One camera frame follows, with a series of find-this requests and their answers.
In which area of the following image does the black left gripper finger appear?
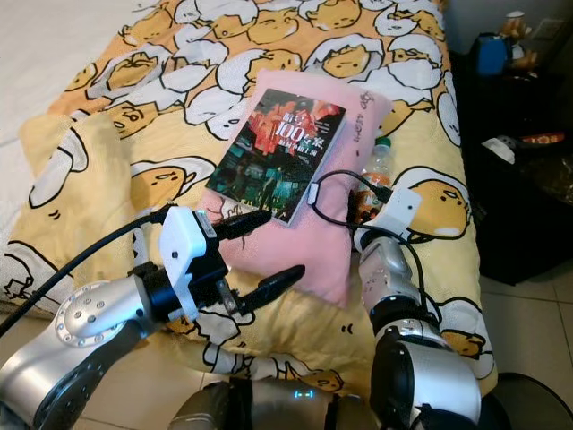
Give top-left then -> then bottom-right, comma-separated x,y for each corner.
242,264 -> 308,311
215,212 -> 272,239

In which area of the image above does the pink plush pillow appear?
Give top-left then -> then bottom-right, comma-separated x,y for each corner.
197,70 -> 395,307

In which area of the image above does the dark cover book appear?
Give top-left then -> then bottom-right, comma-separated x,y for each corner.
204,88 -> 348,225

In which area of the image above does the orange drink bottle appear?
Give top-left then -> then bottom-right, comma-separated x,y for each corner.
354,136 -> 397,225

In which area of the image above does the grey robot torso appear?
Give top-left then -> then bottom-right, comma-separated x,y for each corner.
170,376 -> 377,430

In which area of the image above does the yellow cartoon egg blanket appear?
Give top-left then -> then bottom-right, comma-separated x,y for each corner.
4,0 -> 498,400

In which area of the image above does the small white object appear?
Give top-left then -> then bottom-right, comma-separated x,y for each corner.
482,134 -> 516,165

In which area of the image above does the black cabinet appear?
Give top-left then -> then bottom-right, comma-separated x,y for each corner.
448,49 -> 573,286

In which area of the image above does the orange flat packet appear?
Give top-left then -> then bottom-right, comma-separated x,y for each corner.
515,132 -> 567,147

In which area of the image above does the blue cup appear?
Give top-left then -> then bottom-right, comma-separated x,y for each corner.
476,34 -> 511,77

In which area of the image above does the small toy figure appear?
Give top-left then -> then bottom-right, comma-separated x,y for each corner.
501,11 -> 538,68

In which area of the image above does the black round stool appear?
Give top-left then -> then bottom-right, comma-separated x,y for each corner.
488,372 -> 573,430

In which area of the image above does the white sheeted bed mattress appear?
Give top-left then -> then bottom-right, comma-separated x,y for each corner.
0,0 -> 144,270

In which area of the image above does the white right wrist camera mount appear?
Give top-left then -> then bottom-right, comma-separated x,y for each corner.
354,184 -> 424,254

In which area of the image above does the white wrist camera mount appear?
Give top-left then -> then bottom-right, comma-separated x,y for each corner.
159,206 -> 227,322
354,184 -> 424,254

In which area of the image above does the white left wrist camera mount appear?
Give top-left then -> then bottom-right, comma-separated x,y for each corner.
159,206 -> 227,322

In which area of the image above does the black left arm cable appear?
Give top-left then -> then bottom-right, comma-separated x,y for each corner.
0,208 -> 175,337

